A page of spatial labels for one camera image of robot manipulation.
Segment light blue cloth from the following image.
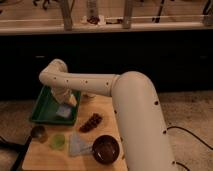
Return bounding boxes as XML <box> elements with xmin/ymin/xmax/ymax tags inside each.
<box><xmin>69</xmin><ymin>132</ymin><xmax>92</xmax><ymax>157</ymax></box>

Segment green plastic cup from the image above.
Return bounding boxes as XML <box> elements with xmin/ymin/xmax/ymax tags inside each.
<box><xmin>50</xmin><ymin>134</ymin><xmax>65</xmax><ymax>150</ymax></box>

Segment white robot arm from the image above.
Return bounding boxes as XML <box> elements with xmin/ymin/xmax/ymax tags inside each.
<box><xmin>39</xmin><ymin>59</ymin><xmax>178</xmax><ymax>171</ymax></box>

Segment blue square sponge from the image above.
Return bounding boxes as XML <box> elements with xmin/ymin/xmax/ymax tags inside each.
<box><xmin>56</xmin><ymin>105</ymin><xmax>71</xmax><ymax>119</ymax></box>

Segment white mug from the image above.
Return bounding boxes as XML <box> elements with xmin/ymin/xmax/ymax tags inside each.
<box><xmin>83</xmin><ymin>93</ymin><xmax>96</xmax><ymax>99</ymax></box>

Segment metal measuring cup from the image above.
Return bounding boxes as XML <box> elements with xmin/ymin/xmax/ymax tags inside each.
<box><xmin>10</xmin><ymin>125</ymin><xmax>46</xmax><ymax>171</ymax></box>

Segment black cable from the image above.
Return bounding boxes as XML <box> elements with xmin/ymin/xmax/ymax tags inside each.
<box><xmin>166</xmin><ymin>125</ymin><xmax>213</xmax><ymax>171</ymax></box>

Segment dark red bowl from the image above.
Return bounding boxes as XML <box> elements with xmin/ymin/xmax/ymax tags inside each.
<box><xmin>92</xmin><ymin>135</ymin><xmax>120</xmax><ymax>165</ymax></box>

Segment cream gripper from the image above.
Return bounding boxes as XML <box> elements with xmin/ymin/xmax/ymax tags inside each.
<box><xmin>51</xmin><ymin>89</ymin><xmax>77</xmax><ymax>107</ymax></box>

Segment dark brown pine cone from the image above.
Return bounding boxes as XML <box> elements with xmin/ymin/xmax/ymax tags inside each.
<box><xmin>79</xmin><ymin>113</ymin><xmax>102</xmax><ymax>133</ymax></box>

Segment green plastic tray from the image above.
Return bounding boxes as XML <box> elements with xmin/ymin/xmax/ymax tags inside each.
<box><xmin>29</xmin><ymin>86</ymin><xmax>81</xmax><ymax>125</ymax></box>

